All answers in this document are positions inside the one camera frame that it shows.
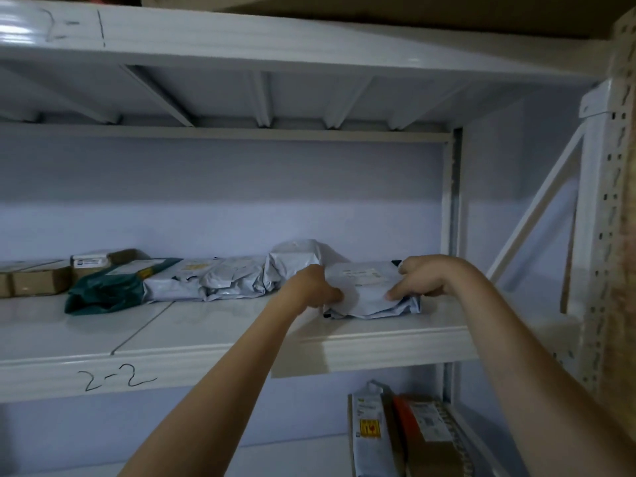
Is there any person's left hand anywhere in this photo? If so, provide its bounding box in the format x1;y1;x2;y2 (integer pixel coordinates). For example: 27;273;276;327
279;264;345;314

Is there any person's right hand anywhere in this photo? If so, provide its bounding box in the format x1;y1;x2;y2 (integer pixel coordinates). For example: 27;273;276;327
386;254;473;302

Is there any grey mailer parcel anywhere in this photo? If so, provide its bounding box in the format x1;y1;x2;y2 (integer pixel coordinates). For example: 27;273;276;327
322;260;422;320

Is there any person's left forearm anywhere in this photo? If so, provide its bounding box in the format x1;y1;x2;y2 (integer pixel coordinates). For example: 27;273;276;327
118;285;319;477

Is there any person's right forearm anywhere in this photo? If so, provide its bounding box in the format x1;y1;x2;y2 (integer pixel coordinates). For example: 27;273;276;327
445;265;636;477

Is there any bulky grey mailer bag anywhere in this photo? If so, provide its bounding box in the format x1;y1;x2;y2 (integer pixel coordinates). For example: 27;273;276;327
263;238;335;293

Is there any orange parcel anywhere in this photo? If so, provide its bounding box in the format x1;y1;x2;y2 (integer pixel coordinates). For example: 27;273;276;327
392;394;454;465

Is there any white metal shelf rack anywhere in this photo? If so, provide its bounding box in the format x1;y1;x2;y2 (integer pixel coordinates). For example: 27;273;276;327
0;0;614;477

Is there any white parcel with yellow label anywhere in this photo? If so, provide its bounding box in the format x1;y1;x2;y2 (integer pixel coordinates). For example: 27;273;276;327
347;381;399;477

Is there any taped brown cardboard box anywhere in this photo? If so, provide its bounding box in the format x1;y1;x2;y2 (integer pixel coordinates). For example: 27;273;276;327
405;406;474;477

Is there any beige perforated rack upright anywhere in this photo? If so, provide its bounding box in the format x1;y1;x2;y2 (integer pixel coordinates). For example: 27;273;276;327
579;7;636;443

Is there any green mailer bag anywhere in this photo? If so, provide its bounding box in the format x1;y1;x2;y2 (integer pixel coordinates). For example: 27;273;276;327
64;257;184;316

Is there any brown box with white label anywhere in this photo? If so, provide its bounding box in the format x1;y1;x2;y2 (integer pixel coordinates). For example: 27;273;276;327
70;248;151;285

